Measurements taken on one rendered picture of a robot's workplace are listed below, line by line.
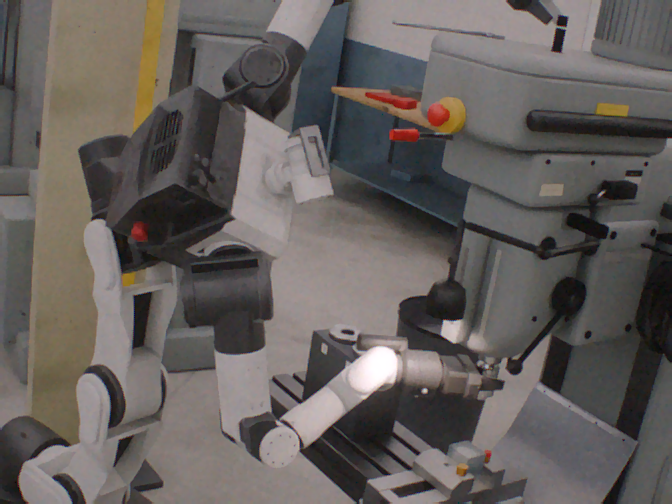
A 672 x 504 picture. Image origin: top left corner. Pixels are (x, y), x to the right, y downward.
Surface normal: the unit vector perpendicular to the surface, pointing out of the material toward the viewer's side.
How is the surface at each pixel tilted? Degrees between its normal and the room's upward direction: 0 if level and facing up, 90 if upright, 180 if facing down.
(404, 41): 90
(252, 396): 80
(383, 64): 90
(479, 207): 90
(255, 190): 58
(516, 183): 90
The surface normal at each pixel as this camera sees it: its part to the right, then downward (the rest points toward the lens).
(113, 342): -0.63, 0.14
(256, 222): 0.73, -0.23
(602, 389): -0.81, 0.05
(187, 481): 0.15, -0.94
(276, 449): 0.55, 0.17
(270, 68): 0.00, -0.18
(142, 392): 0.78, 0.16
